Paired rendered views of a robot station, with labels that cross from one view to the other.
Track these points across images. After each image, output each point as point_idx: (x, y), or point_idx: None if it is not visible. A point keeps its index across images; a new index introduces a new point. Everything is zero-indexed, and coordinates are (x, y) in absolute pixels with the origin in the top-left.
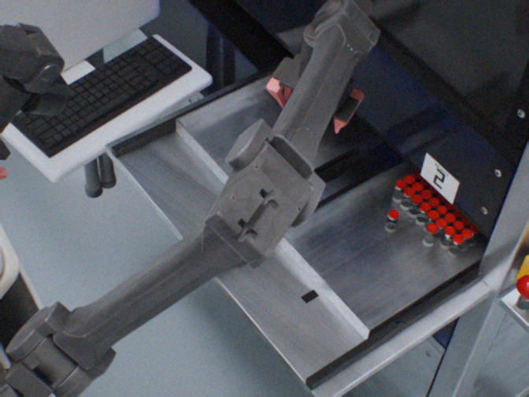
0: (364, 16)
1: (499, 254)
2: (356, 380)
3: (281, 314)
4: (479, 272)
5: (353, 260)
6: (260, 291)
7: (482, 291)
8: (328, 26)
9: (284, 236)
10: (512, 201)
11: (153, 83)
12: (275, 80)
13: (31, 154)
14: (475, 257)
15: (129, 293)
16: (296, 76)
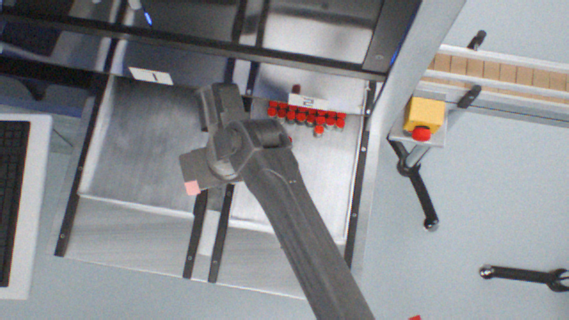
0: (262, 125)
1: (382, 121)
2: (361, 274)
3: (280, 272)
4: (367, 133)
5: None
6: (252, 268)
7: (376, 141)
8: (252, 169)
9: (236, 220)
10: (387, 98)
11: (18, 161)
12: (189, 182)
13: None
14: (352, 120)
15: None
16: (208, 173)
